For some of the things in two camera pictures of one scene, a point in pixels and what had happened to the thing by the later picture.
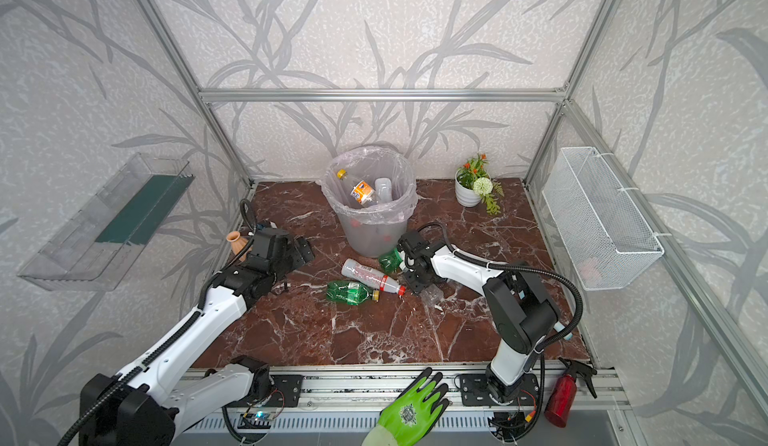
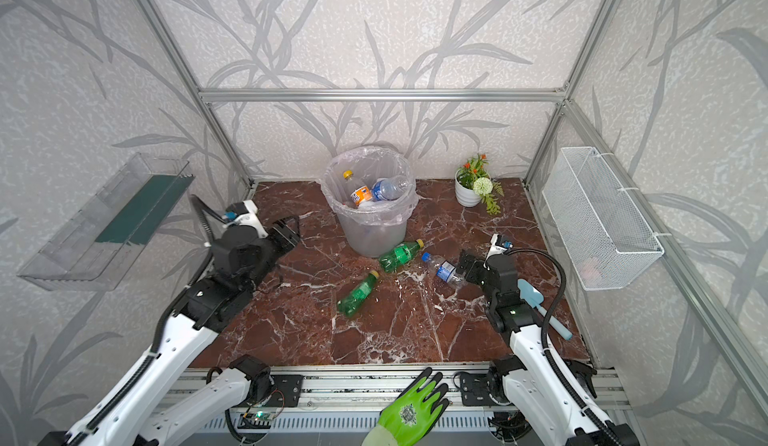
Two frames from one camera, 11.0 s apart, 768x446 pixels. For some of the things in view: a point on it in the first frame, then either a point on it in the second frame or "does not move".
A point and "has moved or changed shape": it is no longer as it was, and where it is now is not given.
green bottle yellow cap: x=390 y=262 does not move
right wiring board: x=508 y=425 does not move
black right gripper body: x=414 y=272 → x=475 y=267
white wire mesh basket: x=608 y=241 does not move
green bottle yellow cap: x=350 y=293 has moved or changed shape
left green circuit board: x=256 y=420 does not move
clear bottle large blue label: x=432 y=295 → x=392 y=188
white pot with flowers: x=473 y=185 does not move
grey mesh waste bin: x=371 y=235 does not move
